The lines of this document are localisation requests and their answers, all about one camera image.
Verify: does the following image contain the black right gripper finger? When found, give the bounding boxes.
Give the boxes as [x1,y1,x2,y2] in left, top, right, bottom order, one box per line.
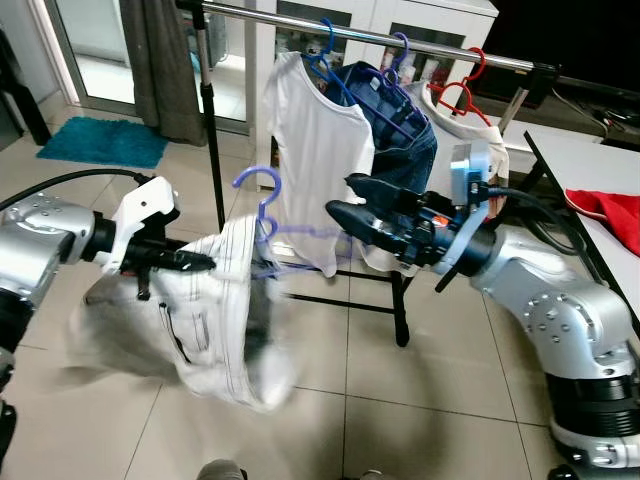
[325,200,403,251]
[345,173,409,208]

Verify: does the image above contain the white pinstriped shorts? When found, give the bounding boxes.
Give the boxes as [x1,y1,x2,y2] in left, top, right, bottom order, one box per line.
[68,212,301,414]

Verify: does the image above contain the red plastic hanger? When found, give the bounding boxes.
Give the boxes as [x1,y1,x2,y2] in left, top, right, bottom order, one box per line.
[428,47,494,129]

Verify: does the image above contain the purple plastic hanger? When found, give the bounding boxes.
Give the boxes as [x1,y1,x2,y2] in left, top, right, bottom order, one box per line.
[372,32,429,143]

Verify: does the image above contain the dark blue plastic hanger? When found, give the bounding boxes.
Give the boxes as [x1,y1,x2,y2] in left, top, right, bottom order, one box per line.
[303,18,359,109]

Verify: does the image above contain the blue denim jeans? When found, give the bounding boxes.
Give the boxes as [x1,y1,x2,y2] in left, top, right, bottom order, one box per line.
[335,62,439,196]

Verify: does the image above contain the white t-shirt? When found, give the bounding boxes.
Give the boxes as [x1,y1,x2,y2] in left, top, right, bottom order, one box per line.
[262,52,377,279]

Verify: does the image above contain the cream white top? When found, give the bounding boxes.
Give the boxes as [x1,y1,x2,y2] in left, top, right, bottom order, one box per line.
[413,80,511,201]

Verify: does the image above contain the teal shaggy floor mat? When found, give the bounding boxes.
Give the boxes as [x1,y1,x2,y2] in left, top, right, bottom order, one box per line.
[37,116,169,170]

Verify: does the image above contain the red garment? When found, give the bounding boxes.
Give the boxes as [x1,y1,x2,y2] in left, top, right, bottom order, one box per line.
[565,188,640,257]

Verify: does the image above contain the metal clothes rack black stand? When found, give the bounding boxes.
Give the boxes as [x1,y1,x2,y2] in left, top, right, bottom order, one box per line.
[178,0,561,348]

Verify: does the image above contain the grey curtain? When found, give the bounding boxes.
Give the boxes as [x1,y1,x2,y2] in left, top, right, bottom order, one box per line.
[120,0,208,148]

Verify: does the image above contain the white glass door cabinet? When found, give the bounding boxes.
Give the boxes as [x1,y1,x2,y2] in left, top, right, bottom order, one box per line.
[250,0,501,136]

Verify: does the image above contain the white framed glass sliding door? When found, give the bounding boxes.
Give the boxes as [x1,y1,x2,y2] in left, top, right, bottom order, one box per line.
[40,0,256,126]

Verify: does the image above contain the black television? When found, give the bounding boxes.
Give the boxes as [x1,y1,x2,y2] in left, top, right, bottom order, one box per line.
[478,0,640,99]

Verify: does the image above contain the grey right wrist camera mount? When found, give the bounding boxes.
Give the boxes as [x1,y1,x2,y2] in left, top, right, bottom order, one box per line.
[436,140,494,294]

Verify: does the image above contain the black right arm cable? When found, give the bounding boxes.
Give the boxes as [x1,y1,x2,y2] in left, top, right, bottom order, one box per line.
[483,185,606,296]

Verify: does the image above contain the white table black frame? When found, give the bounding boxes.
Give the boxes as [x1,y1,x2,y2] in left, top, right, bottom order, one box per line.
[523,128,640,313]

